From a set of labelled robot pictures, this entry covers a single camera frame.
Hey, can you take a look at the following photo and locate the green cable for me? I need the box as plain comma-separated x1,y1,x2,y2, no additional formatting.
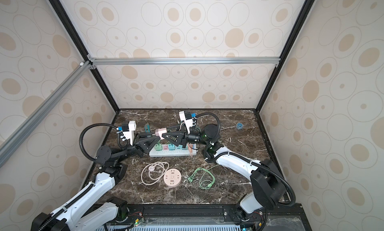
188,165,221,190

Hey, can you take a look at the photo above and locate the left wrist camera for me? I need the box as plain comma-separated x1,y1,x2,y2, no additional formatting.
117,121,137,146

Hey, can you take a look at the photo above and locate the teal peeler tool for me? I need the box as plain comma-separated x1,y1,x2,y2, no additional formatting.
145,123,151,133

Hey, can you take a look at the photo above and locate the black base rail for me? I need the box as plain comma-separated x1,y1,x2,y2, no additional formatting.
53,203,304,231

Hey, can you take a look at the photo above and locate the white multicolour power strip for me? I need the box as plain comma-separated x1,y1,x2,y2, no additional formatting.
149,143,198,157

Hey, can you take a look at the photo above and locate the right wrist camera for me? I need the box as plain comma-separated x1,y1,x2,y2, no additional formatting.
179,110,197,134

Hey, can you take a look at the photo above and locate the aluminium rail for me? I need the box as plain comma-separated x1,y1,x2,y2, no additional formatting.
1,61,91,166
91,57,280,65

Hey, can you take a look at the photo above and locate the pink coiled socket cable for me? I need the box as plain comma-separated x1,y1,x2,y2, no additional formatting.
140,161,170,186

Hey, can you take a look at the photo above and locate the light green plug adapter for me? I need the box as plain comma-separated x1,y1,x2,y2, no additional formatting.
155,144,163,151

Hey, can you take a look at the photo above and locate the rear aluminium rail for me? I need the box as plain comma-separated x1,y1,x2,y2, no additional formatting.
91,57,280,65

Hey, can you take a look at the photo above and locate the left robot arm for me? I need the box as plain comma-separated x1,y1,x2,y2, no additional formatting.
31,121,162,231

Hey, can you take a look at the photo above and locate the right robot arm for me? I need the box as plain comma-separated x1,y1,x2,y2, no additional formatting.
155,110,296,220

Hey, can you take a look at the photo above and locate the left aluminium rail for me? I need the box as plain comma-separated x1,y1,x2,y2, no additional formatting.
1,61,91,166

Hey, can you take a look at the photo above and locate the pink round socket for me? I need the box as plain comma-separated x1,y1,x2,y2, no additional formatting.
163,169,182,188

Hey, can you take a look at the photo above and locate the pink plug adapter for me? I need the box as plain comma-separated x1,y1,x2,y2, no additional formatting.
155,128,168,140

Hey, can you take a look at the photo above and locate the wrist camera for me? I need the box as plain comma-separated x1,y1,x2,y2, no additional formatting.
117,121,137,146
179,110,197,134

